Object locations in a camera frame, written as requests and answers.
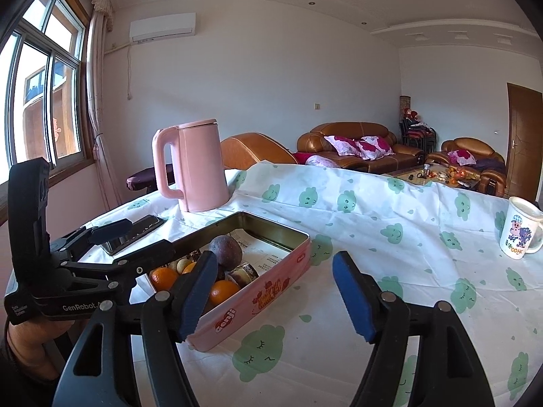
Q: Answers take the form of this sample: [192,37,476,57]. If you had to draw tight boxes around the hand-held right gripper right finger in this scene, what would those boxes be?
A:
[332,251,497,407]

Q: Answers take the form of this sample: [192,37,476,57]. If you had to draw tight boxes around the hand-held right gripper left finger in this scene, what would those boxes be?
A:
[52,250,219,407]

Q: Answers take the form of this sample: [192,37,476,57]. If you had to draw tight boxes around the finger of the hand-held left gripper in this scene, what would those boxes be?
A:
[59,238,183,292]
[52,250,219,407]

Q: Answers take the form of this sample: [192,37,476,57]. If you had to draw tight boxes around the large orange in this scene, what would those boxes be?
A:
[149,266,180,292]

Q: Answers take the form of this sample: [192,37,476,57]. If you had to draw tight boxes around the pink tin box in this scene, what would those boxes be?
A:
[140,211,311,352]

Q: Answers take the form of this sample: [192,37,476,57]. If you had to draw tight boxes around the person's left forearm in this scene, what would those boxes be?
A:
[0,343,69,407]

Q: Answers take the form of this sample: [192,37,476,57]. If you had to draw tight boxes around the person's left hand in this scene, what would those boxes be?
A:
[6,316,86,386]

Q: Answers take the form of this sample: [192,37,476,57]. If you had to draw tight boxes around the black smartphone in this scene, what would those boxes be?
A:
[101,215,167,256]

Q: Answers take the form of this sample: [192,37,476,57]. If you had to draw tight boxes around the purple passion fruit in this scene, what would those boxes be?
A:
[209,235,243,271]

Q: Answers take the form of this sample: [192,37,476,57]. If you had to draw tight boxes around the white cloud-print tablecloth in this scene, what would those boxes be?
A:
[4,160,543,407]

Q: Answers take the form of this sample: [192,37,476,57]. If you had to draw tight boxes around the printed paper sheet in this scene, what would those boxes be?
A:
[231,229,294,277]

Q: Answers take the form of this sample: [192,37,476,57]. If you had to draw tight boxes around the dark purple stool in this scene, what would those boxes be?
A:
[126,163,176,194]

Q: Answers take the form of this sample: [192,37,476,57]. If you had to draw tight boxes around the pink electric kettle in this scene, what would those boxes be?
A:
[153,119,232,213]

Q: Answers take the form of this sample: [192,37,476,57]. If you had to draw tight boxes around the wooden framed window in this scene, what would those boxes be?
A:
[0,0,89,204]

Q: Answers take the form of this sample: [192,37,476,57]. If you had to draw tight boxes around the cluttered coffee table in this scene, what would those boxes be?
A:
[384,165,482,192]

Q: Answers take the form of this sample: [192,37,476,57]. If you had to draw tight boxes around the pink bundled blanket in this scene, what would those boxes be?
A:
[304,155,341,169]

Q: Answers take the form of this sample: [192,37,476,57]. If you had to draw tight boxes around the pale pink curtain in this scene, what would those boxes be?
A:
[76,0,124,209]

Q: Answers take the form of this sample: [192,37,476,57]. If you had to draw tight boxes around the long brown leather sofa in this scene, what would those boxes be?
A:
[297,122,425,173]

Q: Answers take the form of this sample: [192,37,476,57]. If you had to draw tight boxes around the pink floral cushion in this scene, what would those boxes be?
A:
[324,136,366,157]
[447,149,476,165]
[354,136,394,161]

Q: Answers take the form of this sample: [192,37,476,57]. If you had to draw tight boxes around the brown leather recliner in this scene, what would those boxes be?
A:
[221,133,298,170]

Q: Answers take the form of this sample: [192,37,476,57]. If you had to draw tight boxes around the stacked dark chairs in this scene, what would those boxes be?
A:
[401,116,437,152]

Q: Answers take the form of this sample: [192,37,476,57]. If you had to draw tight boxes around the white cartoon mug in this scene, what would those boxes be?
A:
[499,196,543,259]

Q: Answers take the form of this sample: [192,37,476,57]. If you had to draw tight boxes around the brown leather armchair sofa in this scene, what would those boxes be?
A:
[426,137,507,198]

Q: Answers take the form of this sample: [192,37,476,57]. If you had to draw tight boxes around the purple blanket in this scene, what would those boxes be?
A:
[477,158,506,174]

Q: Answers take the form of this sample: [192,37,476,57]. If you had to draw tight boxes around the brown wooden door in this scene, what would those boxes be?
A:
[507,82,543,204]

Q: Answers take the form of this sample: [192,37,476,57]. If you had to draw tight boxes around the white air conditioner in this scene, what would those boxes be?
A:
[129,13,197,44]

